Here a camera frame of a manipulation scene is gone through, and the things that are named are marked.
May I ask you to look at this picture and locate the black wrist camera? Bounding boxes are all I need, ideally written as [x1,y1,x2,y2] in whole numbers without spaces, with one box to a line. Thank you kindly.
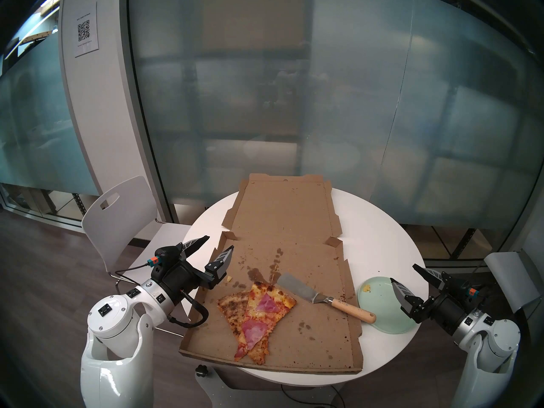
[444,273,481,303]
[152,246,184,280]

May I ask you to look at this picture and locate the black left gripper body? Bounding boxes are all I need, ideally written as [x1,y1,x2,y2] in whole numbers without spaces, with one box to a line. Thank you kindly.
[163,262,212,306]

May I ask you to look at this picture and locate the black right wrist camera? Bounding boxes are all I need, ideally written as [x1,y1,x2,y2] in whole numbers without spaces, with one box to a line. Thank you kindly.
[444,273,481,303]

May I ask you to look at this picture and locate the cardboard pizza box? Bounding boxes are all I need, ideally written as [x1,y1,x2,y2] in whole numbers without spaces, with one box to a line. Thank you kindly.
[178,173,364,375]

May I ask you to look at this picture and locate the QR code paper sign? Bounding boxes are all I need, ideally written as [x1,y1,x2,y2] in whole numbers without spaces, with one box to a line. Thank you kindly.
[73,3,99,58]

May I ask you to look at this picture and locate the thin black floor cable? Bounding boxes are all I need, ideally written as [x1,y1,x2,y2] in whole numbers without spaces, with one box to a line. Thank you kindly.
[280,384,346,408]

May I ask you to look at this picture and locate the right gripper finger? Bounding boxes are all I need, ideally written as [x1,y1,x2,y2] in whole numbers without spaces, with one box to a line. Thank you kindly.
[390,278,428,325]
[412,264,448,291]

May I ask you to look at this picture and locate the white chair with plain back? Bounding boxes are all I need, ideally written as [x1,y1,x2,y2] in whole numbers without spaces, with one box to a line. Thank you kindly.
[484,249,541,314]

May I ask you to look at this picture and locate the grey base plate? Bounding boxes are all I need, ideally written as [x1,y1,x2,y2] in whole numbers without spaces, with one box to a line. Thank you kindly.
[195,367,340,408]

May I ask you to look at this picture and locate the left camera cable orange plug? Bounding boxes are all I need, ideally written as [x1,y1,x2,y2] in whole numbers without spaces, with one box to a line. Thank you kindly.
[115,257,161,284]

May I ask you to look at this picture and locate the plain cheese pizza slice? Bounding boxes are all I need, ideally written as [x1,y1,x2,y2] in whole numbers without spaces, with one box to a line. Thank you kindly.
[217,291,271,366]

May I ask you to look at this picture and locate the wooden handled metal spatula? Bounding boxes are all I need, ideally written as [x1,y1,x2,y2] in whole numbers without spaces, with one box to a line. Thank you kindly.
[277,273,377,325]

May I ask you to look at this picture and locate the white chair with handle hole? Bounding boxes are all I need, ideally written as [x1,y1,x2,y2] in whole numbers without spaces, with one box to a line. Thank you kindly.
[82,176,193,338]

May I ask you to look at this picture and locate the pale green plate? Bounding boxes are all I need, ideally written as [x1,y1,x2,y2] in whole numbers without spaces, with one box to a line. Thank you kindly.
[358,277,419,334]

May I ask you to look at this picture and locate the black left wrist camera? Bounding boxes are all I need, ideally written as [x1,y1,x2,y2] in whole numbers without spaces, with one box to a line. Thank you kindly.
[152,246,184,280]

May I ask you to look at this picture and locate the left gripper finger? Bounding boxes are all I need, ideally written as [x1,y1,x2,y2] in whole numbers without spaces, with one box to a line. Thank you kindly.
[181,235,210,261]
[205,245,235,289]

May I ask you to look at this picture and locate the black metal shelf upright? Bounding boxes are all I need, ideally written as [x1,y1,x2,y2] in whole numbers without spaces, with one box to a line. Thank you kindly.
[450,228,476,260]

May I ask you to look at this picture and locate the ham pizza slice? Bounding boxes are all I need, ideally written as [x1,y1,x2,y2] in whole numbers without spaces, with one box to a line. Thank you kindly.
[234,282,297,362]

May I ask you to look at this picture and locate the black left gripper loop cable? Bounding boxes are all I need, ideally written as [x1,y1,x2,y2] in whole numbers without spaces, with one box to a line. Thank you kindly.
[167,289,210,329]

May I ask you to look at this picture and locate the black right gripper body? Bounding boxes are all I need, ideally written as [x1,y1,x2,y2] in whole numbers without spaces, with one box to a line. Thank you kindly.
[425,293,467,336]

